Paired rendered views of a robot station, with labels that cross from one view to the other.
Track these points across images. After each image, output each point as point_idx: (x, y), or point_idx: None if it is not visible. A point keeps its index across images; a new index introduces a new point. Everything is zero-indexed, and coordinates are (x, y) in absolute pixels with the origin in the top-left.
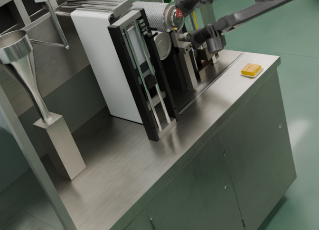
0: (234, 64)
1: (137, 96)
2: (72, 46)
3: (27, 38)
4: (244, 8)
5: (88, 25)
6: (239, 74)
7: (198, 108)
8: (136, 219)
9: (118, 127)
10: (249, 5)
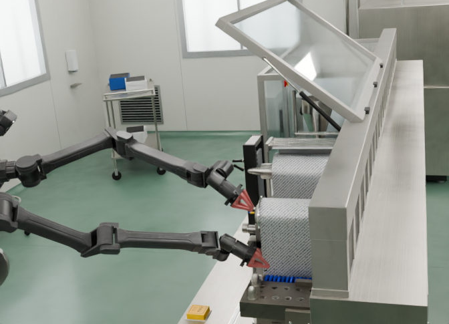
0: (227, 322)
1: None
2: None
3: (303, 103)
4: (180, 232)
5: (313, 151)
6: (213, 311)
7: (240, 274)
8: None
9: None
10: (174, 232)
